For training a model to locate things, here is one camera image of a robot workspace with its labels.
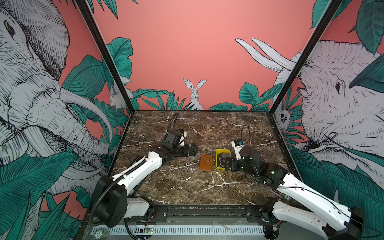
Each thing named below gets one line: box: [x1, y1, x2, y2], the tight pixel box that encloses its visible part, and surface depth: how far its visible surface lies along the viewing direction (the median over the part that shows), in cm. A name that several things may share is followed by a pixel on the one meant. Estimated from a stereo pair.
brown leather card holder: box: [199, 154, 213, 171], surface depth 92 cm
